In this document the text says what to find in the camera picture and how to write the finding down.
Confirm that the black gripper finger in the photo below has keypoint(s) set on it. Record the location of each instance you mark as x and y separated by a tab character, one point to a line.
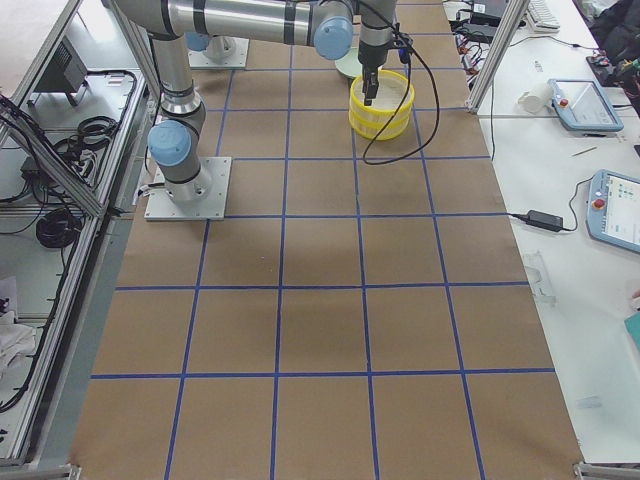
368	88
374	85

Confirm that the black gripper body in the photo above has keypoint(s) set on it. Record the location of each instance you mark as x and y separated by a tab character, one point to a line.
372	56

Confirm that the yellow steamer top layer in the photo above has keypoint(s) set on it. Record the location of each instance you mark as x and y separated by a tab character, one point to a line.
394	91

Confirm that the yellow steamer layer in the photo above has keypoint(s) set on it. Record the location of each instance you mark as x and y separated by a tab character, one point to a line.
394	91
376	124

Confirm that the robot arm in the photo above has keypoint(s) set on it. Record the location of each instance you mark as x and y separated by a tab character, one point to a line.
370	30
184	35

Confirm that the yellow steamer bottom layer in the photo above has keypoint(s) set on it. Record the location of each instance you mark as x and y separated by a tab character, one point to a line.
376	124

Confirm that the pale green plate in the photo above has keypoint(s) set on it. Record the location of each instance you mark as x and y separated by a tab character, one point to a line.
349	65

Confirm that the white paper cup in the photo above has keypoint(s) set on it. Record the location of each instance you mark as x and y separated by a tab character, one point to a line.
536	98

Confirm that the upper teach pendant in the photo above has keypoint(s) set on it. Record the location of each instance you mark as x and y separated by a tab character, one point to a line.
583	106

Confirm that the teach pendant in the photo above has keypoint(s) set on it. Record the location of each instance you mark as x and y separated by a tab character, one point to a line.
583	106
612	214

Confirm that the black power brick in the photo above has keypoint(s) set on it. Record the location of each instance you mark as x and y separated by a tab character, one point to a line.
544	221

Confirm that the lower teach pendant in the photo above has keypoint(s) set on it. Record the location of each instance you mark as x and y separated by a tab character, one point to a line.
612	214

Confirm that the black box device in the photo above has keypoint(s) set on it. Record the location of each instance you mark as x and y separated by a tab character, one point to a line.
65	73

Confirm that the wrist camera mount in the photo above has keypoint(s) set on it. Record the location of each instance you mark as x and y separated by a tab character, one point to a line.
403	45

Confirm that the aluminium frame post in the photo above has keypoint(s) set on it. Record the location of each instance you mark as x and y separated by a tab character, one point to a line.
513	14

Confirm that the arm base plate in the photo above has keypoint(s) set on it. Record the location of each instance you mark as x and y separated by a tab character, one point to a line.
202	198
222	53

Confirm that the aluminium frame rail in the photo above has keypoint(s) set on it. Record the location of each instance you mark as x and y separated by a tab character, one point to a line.
67	177

